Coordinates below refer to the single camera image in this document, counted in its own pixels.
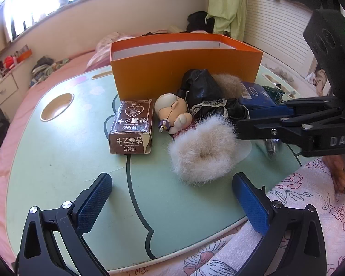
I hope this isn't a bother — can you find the person's right hand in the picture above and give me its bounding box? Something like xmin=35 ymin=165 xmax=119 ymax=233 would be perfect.
xmin=325 ymin=156 xmax=345 ymax=194

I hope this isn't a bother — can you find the blue box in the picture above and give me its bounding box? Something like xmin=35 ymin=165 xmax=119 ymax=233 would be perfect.
xmin=238 ymin=82 xmax=277 ymax=110

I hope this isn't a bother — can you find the black clothes pile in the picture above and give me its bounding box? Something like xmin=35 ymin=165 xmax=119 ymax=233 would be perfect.
xmin=187 ymin=11 xmax=216 ymax=33

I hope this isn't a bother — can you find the grey fluffy cloth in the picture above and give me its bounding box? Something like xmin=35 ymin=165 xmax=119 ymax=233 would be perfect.
xmin=272 ymin=66 xmax=296 ymax=84

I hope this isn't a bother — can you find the light green hanging cloth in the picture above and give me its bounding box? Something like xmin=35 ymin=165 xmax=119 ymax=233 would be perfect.
xmin=208 ymin=0 xmax=246 ymax=41

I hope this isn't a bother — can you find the beige doll figurine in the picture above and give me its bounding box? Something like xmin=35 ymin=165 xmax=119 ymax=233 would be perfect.
xmin=155 ymin=93 xmax=194 ymax=134

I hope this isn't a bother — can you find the white fluffy fur ball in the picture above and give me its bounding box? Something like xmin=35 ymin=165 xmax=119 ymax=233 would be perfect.
xmin=166 ymin=113 xmax=240 ymax=186

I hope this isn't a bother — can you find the pink bed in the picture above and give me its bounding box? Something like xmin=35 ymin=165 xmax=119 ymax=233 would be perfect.
xmin=0 ymin=50 xmax=112 ymax=236

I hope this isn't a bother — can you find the white desk with drawer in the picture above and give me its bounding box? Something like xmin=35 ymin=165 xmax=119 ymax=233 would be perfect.
xmin=0 ymin=71 xmax=20 ymax=115

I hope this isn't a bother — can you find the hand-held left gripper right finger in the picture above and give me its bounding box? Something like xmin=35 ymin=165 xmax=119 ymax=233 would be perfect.
xmin=232 ymin=172 xmax=327 ymax=276

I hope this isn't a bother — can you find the pink floral quilt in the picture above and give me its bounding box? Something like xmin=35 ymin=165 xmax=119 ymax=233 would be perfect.
xmin=88 ymin=29 xmax=169 ymax=70

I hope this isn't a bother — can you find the dark crumpled wrapper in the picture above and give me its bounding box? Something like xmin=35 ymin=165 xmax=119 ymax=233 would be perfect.
xmin=262 ymin=85 xmax=285 ymax=103

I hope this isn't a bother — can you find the grey-green clothes pile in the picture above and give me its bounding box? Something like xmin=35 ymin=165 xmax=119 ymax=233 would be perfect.
xmin=31 ymin=57 xmax=71 ymax=86

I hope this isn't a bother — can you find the orange cardboard box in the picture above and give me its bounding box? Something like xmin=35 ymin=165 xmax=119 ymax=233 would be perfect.
xmin=110 ymin=33 xmax=264 ymax=100

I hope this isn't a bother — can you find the brown card box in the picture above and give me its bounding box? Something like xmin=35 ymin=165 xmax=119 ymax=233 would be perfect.
xmin=109 ymin=98 xmax=155 ymax=155

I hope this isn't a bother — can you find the white floral blanket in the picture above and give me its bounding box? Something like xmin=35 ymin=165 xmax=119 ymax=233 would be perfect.
xmin=184 ymin=158 xmax=345 ymax=276

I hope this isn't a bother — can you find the green cartoon desktop table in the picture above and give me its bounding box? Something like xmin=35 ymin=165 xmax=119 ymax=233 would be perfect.
xmin=6 ymin=63 xmax=304 ymax=272

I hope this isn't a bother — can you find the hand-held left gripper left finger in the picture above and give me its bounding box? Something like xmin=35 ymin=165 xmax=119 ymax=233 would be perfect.
xmin=17 ymin=172 xmax=113 ymax=276

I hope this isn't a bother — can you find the orange tray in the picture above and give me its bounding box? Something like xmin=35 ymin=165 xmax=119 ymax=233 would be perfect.
xmin=16 ymin=49 xmax=33 ymax=64

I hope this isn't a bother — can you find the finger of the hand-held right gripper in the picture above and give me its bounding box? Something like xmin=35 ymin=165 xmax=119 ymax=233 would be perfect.
xmin=237 ymin=109 xmax=345 ymax=148
xmin=276 ymin=96 xmax=344 ymax=118

